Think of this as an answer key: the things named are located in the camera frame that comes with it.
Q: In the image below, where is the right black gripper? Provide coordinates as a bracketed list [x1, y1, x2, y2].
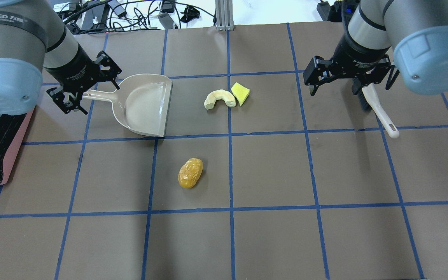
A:
[303, 37, 400, 96]

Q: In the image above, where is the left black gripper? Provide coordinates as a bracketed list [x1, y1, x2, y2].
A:
[44, 50, 122, 115]

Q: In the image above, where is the beige hand brush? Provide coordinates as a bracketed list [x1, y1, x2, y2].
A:
[356, 84, 400, 138]

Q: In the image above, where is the beige plastic dustpan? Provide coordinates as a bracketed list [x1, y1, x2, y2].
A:
[82, 74, 173, 138]

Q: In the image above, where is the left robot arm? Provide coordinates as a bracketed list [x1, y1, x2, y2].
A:
[0, 0, 121, 116]

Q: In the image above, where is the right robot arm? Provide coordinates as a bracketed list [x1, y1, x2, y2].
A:
[303, 0, 448, 95]

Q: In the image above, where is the black power adapter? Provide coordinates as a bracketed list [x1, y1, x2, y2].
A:
[80, 4, 110, 30]

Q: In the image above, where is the yellow sponge piece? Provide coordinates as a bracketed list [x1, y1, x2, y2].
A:
[231, 82, 250, 106]

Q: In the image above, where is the orange potato-like lump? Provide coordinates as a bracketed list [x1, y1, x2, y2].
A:
[177, 158, 204, 189]

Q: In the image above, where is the aluminium frame post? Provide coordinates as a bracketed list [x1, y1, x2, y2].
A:
[215, 0, 235, 31]

